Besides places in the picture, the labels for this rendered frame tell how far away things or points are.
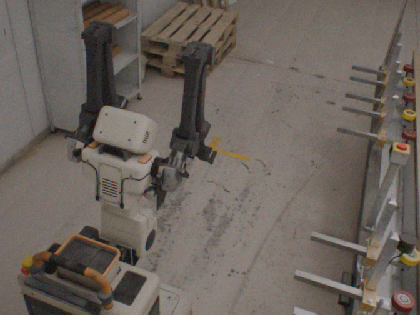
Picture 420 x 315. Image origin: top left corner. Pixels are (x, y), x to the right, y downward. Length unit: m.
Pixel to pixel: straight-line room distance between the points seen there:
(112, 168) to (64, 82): 2.07
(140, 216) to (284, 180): 1.90
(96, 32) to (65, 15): 1.63
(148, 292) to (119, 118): 0.69
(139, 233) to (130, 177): 0.36
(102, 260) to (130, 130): 0.52
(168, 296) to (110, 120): 1.10
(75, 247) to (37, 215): 1.50
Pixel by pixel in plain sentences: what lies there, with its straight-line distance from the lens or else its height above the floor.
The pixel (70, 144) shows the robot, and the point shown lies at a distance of 1.88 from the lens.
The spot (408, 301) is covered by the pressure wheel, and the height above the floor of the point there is 0.90.
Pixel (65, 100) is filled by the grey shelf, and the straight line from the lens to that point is 3.82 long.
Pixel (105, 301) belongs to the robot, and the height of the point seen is 0.90.
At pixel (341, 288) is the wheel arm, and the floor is 0.86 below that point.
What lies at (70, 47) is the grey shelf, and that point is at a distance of 3.52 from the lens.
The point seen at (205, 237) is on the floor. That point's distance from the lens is 3.08.
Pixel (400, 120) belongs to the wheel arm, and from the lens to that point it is 3.09.
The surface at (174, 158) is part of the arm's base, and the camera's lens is 1.72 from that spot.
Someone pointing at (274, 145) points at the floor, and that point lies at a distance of 3.99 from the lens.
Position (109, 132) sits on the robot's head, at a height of 1.32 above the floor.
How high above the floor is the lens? 2.29
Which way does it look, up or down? 37 degrees down
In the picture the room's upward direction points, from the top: 5 degrees clockwise
